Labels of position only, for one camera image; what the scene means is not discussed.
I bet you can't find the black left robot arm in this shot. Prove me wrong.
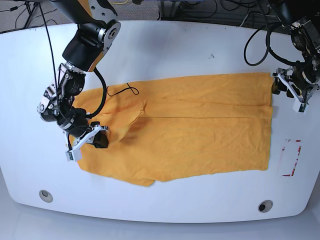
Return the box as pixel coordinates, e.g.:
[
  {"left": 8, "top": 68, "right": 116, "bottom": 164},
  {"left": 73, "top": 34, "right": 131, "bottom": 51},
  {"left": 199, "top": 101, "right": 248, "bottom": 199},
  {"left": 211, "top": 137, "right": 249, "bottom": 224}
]
[{"left": 267, "top": 0, "right": 320, "bottom": 113}]

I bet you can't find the left table grommet hole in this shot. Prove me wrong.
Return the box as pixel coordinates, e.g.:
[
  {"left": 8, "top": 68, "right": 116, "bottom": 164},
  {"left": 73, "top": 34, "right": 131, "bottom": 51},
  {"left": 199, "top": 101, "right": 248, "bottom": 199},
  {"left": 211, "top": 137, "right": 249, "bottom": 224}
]
[{"left": 39, "top": 190, "right": 53, "bottom": 203}]

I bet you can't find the orange yellow t-shirt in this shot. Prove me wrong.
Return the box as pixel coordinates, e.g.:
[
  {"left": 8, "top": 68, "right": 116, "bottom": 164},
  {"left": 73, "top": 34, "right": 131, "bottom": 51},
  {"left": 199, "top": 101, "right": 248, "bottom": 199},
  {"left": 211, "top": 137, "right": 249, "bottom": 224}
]
[{"left": 78, "top": 73, "right": 273, "bottom": 187}]

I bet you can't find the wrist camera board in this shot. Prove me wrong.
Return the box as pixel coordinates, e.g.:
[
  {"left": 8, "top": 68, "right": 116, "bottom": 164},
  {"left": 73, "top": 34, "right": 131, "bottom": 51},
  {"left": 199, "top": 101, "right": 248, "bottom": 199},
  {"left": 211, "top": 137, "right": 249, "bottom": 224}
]
[
  {"left": 292, "top": 100, "right": 309, "bottom": 113},
  {"left": 65, "top": 149, "right": 82, "bottom": 162}
]

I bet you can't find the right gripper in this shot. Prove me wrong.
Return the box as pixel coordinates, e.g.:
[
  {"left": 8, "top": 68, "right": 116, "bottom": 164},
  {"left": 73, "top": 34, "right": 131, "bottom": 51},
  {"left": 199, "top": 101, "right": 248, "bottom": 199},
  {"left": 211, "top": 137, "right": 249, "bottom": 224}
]
[{"left": 37, "top": 99, "right": 110, "bottom": 151}]

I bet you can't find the red tape marker rectangle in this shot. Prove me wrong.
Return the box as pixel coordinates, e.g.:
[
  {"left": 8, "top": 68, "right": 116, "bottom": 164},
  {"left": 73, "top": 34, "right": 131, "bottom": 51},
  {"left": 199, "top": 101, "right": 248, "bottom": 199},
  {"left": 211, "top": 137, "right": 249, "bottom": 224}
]
[{"left": 278, "top": 139, "right": 302, "bottom": 177}]

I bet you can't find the black tripod stand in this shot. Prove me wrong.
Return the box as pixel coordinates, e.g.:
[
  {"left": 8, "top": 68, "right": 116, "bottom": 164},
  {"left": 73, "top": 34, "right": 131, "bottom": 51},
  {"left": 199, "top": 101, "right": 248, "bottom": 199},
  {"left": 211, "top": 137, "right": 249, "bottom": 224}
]
[{"left": 14, "top": 1, "right": 40, "bottom": 30}]

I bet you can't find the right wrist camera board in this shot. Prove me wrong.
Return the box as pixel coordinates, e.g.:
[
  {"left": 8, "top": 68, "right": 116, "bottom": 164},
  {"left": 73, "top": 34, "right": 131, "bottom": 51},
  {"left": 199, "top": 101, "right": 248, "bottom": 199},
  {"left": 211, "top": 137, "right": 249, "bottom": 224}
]
[{"left": 65, "top": 149, "right": 82, "bottom": 162}]

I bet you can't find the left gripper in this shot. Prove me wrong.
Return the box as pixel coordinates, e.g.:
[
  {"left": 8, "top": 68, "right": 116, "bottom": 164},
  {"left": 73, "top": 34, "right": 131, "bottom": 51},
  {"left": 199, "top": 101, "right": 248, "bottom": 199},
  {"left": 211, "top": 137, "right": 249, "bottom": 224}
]
[{"left": 271, "top": 64, "right": 320, "bottom": 105}]

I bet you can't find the right table grommet hole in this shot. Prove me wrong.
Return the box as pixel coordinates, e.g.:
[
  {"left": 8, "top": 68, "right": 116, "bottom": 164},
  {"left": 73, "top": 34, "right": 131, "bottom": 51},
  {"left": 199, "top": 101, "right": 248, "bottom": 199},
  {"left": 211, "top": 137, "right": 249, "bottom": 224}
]
[{"left": 258, "top": 200, "right": 273, "bottom": 213}]

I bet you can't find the table grommet hole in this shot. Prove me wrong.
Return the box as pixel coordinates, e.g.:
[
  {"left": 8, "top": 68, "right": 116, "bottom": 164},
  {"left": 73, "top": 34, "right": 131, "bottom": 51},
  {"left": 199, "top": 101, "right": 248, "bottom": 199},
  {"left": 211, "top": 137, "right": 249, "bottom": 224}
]
[
  {"left": 39, "top": 190, "right": 53, "bottom": 203},
  {"left": 258, "top": 200, "right": 273, "bottom": 213}
]

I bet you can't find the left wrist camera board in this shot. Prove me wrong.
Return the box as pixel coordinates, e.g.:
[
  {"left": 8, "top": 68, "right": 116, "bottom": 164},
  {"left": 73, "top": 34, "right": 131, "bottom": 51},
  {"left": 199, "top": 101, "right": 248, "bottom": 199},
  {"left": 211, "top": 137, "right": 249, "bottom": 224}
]
[{"left": 292, "top": 100, "right": 309, "bottom": 113}]

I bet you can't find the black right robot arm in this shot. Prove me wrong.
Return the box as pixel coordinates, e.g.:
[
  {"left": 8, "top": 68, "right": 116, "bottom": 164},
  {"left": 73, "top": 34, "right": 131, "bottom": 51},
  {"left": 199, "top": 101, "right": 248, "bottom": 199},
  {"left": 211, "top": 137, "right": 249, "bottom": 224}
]
[{"left": 37, "top": 0, "right": 121, "bottom": 162}]

